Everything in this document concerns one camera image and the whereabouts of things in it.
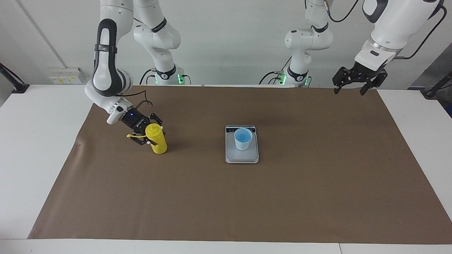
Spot black base cable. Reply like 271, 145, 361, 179
139, 69, 157, 85
259, 56, 293, 85

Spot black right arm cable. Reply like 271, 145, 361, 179
120, 90, 153, 110

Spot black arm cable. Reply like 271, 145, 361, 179
120, 90, 153, 110
321, 0, 445, 60

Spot brown paper table mat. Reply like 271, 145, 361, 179
28, 85, 452, 245

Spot black clamp stand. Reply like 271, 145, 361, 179
420, 71, 452, 98
0, 63, 30, 94

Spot black left base cable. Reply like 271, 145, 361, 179
259, 56, 293, 85

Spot black right base cable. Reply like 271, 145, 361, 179
139, 69, 157, 85

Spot yellow squeeze bottle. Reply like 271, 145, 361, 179
127, 123, 168, 155

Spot white wall socket box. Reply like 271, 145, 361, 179
49, 68, 82, 84

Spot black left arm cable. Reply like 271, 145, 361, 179
321, 0, 445, 60

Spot silver digital kitchen scale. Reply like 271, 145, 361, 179
225, 125, 259, 164

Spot light blue plastic cup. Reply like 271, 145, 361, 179
234, 128, 253, 151

